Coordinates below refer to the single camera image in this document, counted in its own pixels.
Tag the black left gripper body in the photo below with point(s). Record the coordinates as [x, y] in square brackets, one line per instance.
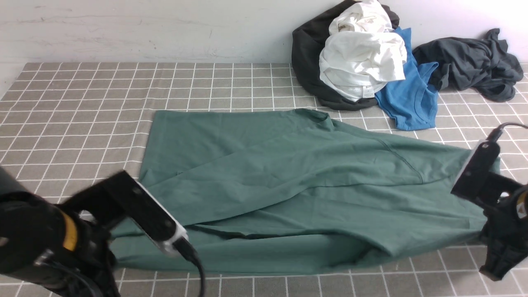
[95, 213]

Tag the dark grey crumpled shirt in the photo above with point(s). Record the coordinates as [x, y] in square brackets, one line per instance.
[482, 64]

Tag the white crumpled shirt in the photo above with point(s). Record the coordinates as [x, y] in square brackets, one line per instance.
[362, 53]

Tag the blue shirt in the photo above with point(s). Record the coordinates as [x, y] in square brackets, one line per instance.
[412, 102]

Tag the grey checkered tablecloth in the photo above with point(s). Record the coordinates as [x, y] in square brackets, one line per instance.
[66, 125]

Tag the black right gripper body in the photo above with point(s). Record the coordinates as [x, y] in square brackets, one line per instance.
[505, 232]

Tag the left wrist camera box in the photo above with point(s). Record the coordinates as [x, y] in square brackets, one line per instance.
[139, 205]

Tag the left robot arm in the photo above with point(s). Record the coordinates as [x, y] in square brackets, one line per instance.
[62, 247]

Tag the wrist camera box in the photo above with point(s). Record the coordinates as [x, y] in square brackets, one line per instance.
[139, 205]
[475, 170]

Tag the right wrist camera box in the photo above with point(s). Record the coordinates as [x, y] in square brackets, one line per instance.
[475, 170]

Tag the black garment under pile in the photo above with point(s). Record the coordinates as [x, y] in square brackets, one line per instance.
[309, 41]

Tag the green long-sleeved shirt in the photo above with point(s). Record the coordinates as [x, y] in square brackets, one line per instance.
[299, 193]

